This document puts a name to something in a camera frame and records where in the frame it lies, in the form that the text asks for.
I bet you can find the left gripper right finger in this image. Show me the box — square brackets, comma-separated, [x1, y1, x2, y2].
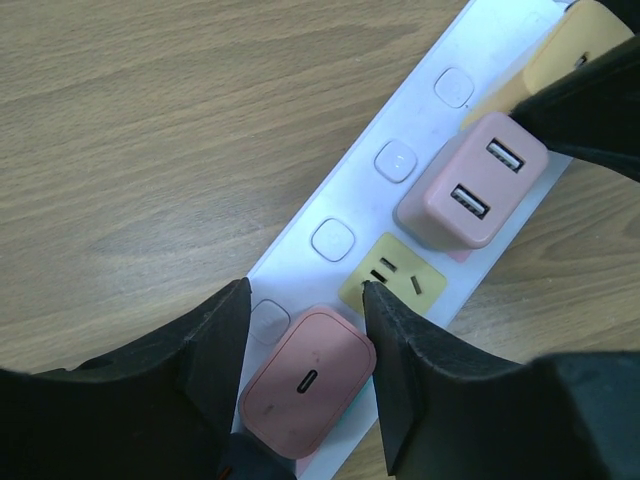
[363, 282, 639, 479]

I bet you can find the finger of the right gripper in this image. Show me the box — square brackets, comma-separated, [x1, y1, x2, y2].
[510, 1, 639, 181]

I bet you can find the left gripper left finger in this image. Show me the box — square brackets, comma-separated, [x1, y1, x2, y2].
[1, 279, 251, 479]

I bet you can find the yellow plug adapter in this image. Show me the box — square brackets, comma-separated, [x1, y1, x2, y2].
[460, 1, 633, 129]

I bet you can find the pink plug adapter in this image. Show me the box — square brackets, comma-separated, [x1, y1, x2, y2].
[239, 306, 377, 460]

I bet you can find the mauve brown plug adapter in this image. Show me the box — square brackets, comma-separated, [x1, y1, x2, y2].
[395, 112, 549, 251]

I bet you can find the white power strip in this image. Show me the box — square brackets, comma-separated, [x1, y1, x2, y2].
[229, 0, 576, 480]

